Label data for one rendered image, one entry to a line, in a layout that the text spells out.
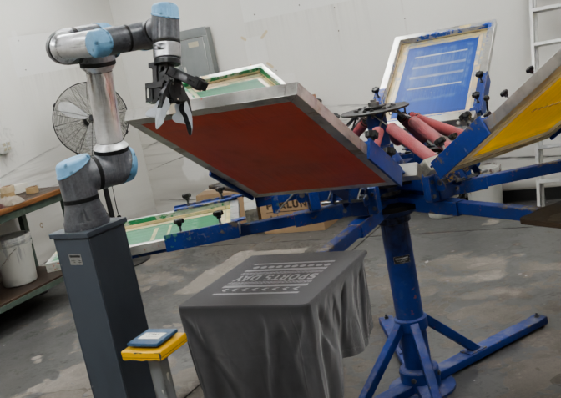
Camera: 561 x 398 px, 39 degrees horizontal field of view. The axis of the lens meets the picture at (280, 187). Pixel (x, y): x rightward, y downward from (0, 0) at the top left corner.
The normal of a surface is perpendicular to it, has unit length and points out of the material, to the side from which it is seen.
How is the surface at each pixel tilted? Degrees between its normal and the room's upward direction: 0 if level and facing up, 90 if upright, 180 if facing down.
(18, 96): 90
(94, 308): 90
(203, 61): 90
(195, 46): 90
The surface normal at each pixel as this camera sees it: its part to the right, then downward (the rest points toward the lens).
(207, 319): -0.48, 0.29
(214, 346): -0.63, 0.34
